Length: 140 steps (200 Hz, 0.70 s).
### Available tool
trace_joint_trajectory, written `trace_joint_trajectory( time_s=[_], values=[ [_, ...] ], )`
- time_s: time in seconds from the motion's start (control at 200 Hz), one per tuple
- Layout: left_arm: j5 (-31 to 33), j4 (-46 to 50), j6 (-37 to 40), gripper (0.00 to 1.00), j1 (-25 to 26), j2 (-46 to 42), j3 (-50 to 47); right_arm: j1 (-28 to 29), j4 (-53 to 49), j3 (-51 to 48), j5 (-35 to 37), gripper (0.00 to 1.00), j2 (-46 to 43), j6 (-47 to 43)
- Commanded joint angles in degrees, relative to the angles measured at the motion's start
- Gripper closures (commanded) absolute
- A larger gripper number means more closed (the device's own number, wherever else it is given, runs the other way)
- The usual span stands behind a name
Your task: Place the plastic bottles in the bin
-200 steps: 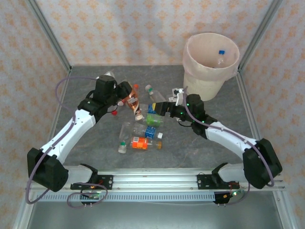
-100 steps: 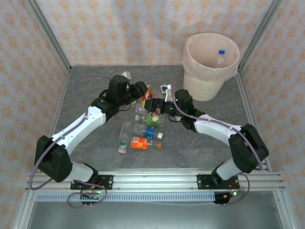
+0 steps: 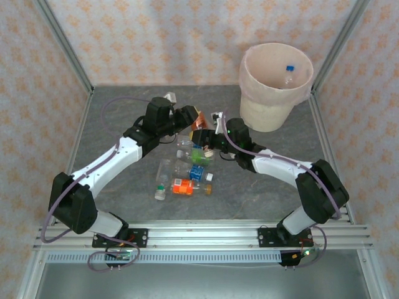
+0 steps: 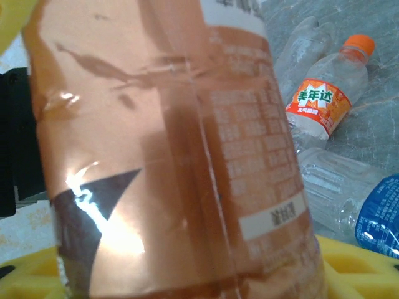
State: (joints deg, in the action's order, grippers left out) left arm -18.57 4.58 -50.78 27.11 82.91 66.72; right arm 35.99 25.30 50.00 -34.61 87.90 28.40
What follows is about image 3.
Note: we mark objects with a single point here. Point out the green label plastic bottle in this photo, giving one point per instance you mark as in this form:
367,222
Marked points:
196,158

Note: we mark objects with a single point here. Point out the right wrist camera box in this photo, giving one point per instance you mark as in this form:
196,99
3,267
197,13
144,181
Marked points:
219,120

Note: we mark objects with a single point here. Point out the green circuit board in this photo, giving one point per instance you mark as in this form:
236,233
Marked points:
124,255
307,252

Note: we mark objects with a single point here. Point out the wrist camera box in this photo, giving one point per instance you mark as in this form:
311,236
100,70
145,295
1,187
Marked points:
219,120
171,97

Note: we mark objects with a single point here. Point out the aluminium frame post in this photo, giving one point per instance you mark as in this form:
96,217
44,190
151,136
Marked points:
31,277
373,277
338,46
67,46

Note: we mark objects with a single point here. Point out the cream plastic bin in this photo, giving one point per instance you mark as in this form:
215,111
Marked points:
265,118

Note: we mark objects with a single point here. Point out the black electronics bracket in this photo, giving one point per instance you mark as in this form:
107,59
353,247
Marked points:
110,261
288,261

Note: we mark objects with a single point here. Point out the orange label bottle yellow cap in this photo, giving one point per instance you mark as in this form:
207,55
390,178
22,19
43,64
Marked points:
184,187

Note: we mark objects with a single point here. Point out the aluminium base rail beam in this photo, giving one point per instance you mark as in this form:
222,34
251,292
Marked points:
202,233

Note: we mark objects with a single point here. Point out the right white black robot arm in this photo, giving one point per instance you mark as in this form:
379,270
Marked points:
280,168

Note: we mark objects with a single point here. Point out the aluminium table side rail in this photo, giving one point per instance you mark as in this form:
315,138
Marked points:
322,130
78,130

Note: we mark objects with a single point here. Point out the grey metal panel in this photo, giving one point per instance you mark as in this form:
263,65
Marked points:
202,281

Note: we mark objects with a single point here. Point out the blue cap clear bottle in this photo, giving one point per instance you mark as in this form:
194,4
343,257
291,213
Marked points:
290,76

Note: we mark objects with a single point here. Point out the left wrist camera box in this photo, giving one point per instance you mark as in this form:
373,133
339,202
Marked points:
171,97

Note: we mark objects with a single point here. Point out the red label plastic bottle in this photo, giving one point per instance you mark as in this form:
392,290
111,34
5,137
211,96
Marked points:
201,122

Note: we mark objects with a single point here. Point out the blue label plastic bottle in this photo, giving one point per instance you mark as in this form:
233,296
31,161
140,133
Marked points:
185,143
196,172

